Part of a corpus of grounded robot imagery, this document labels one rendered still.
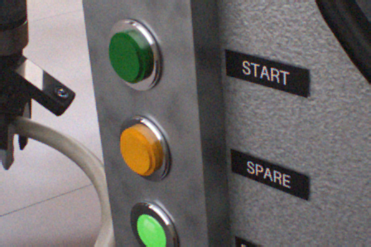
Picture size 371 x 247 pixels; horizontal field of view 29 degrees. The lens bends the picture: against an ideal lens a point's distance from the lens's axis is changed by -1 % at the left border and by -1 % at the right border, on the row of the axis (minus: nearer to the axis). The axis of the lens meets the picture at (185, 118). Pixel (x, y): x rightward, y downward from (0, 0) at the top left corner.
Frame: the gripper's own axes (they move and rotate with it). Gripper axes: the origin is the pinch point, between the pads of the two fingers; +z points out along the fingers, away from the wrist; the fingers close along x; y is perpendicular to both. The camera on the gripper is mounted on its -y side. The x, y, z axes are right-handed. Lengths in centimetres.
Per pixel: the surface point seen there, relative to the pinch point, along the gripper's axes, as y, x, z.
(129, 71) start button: -37, 59, -56
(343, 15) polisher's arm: -46, 64, -63
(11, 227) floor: 58, -102, 123
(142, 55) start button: -37, 59, -57
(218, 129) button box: -41, 60, -54
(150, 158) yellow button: -38, 60, -52
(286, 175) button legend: -45, 61, -54
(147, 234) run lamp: -38, 60, -47
